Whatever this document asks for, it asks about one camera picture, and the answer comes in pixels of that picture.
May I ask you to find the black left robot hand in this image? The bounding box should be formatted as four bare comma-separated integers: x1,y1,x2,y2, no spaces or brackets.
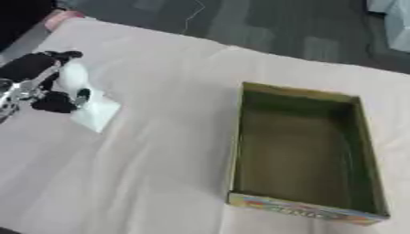
0,50,93,114

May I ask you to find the white plastic packet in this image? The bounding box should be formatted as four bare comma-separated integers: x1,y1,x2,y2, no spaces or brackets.
54,60,124,134

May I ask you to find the open green-lined cardboard box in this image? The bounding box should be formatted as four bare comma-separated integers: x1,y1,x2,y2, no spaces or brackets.
224,80,391,227

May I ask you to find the person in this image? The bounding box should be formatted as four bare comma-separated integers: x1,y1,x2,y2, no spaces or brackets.
0,0,87,53

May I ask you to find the white object on floor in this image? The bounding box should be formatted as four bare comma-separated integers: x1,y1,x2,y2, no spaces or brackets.
365,0,410,53

